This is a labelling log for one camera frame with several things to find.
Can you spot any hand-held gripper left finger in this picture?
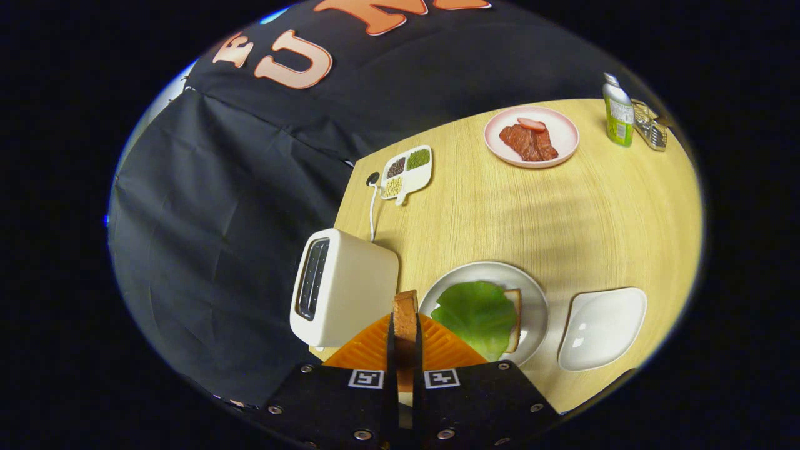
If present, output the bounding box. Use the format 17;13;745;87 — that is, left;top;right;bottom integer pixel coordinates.
261;312;402;449

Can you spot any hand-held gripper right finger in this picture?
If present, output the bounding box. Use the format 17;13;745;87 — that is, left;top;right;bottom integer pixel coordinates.
411;312;561;450

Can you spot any green lettuce leaf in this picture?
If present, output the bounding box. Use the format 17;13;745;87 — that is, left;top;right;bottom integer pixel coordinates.
431;281;519;362

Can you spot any toasted bread slice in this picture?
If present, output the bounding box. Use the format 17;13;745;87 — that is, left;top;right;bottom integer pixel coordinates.
392;289;421;393

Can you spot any white bread slice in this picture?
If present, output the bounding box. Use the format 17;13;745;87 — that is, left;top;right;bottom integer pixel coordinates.
503;289;523;354

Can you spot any round white plate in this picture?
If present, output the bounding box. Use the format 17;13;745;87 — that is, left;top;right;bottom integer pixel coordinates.
419;261;550;368

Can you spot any white toaster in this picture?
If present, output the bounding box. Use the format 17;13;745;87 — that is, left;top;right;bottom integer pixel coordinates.
289;228;399;349

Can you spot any squarish white plate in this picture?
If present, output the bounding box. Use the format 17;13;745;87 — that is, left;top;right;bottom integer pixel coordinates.
558;287;648;373

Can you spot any white divided dish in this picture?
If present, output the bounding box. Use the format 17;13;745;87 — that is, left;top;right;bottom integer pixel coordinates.
380;145;433;206

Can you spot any brown cooked meat piece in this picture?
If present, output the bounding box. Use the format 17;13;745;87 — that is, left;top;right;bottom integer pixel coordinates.
499;124;559;163

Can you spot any pink plate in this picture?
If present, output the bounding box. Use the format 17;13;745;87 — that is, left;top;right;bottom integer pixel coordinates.
484;106;580;169

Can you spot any silver and green bottle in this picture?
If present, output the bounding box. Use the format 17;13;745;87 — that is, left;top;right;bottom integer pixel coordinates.
602;72;636;148

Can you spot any white toaster cable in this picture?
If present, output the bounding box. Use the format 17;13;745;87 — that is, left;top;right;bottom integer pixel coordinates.
366;172;383;243

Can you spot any small wire basket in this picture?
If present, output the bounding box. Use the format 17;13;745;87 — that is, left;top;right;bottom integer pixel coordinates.
631;99;669;152

